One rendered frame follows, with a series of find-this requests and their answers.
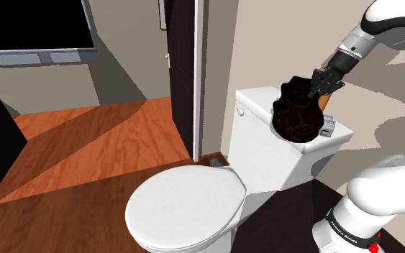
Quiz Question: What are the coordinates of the grey framed wall picture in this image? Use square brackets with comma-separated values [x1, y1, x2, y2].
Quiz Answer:
[158, 0, 168, 31]

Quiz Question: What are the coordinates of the dark brown lumpy figure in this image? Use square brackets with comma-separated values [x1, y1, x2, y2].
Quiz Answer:
[270, 75, 326, 144]

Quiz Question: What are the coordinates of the small grey white gadget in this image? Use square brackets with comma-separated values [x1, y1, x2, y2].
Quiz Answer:
[319, 114, 337, 138]

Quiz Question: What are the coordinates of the white toilet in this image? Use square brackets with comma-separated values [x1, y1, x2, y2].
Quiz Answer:
[124, 86, 356, 253]

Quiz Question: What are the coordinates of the dark door with white frame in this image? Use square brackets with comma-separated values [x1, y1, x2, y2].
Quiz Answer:
[165, 0, 206, 162]

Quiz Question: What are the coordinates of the grey framed black window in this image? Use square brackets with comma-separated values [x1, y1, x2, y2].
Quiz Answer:
[0, 0, 99, 67]

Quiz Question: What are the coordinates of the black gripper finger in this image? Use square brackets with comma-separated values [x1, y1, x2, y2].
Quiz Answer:
[324, 71, 346, 93]
[307, 68, 329, 100]

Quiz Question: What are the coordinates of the black robot stand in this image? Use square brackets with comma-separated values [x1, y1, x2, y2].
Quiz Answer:
[236, 178, 405, 253]

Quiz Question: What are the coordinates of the orange cylinder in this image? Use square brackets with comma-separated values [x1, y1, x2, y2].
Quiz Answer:
[317, 91, 333, 114]

